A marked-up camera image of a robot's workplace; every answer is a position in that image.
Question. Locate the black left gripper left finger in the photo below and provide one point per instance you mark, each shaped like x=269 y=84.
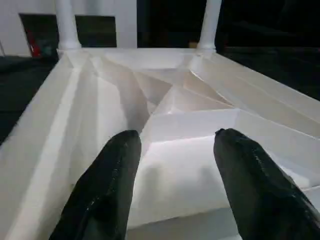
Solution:
x=100 y=195

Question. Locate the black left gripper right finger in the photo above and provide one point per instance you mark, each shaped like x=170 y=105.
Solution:
x=262 y=195

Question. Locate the white plastic table top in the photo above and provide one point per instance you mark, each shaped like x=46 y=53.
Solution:
x=175 y=87

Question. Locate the white plastic table leg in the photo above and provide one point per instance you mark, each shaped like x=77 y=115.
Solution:
x=210 y=25
x=66 y=25

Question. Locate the black mat cloth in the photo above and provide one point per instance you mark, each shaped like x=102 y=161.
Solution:
x=25 y=87

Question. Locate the red bottle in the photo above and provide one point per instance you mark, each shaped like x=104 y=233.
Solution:
x=33 y=47

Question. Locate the white glass-door cabinet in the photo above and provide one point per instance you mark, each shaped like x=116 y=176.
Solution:
x=125 y=25

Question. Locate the black backdrop cloth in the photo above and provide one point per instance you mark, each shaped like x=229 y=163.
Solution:
x=250 y=20

